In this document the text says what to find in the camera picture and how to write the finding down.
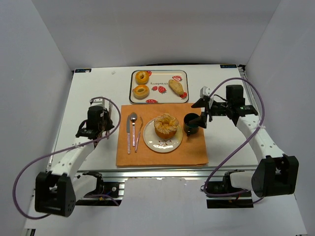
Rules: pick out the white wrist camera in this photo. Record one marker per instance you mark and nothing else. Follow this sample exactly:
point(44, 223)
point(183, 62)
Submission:
point(205, 92)
point(97, 102)

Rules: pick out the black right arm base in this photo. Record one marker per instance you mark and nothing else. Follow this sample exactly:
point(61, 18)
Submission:
point(226, 197)

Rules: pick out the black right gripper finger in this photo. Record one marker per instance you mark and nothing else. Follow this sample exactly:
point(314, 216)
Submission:
point(203, 102)
point(199, 120)

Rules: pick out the pink handled spoon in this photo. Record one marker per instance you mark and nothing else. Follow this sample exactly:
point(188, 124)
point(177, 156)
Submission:
point(133, 118)

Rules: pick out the white strawberry pattern tray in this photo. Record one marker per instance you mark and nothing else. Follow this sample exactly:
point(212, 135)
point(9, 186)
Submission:
point(160, 92)

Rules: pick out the upper ring bagel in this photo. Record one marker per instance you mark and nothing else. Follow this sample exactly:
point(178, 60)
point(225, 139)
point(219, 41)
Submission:
point(142, 77)

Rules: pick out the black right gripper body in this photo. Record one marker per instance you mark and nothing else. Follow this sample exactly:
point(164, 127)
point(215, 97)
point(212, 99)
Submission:
point(209, 114)

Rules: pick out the orange cloth placemat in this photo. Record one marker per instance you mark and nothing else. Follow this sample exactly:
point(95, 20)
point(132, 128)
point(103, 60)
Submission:
point(192, 150)

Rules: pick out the ring bagel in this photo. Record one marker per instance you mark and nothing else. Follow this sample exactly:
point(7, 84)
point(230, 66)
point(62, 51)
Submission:
point(142, 77)
point(141, 91)

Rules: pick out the pink handled fork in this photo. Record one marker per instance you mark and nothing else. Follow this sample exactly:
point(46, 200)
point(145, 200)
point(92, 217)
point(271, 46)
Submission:
point(138, 136)

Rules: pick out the silver metal tongs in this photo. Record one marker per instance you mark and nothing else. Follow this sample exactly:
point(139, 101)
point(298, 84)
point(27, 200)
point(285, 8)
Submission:
point(110, 107)

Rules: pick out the lower ring bagel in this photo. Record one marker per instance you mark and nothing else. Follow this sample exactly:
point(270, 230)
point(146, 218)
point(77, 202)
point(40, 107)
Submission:
point(141, 91)

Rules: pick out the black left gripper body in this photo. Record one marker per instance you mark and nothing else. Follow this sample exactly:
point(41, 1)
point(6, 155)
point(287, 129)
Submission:
point(106, 125)

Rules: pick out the oblong pale bread roll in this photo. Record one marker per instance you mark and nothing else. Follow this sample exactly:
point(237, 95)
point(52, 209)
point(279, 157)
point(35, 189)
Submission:
point(176, 87)

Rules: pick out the cream ceramic plate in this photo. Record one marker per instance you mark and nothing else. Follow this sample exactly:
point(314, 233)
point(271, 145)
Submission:
point(157, 144)

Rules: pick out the dark green mug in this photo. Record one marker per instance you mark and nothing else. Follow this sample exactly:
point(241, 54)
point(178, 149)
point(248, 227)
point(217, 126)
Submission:
point(190, 129)

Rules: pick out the aluminium table frame rail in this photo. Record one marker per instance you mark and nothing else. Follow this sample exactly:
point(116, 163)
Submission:
point(225, 144)

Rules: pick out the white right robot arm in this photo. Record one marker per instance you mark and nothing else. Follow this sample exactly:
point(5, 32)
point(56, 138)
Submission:
point(276, 173)

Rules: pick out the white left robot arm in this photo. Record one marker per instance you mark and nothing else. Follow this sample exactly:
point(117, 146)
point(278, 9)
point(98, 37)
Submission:
point(58, 190)

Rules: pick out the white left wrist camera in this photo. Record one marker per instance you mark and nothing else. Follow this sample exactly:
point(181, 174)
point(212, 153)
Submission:
point(97, 102)

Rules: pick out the large sugared orange bread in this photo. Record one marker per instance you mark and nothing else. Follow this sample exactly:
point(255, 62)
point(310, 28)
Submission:
point(166, 126)

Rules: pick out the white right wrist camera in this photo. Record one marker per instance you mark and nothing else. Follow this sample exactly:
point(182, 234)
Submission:
point(205, 92)

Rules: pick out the pink handled knife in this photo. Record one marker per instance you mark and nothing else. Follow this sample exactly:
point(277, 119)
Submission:
point(128, 133)

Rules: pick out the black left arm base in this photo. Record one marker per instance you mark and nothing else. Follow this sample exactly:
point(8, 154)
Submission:
point(108, 191)

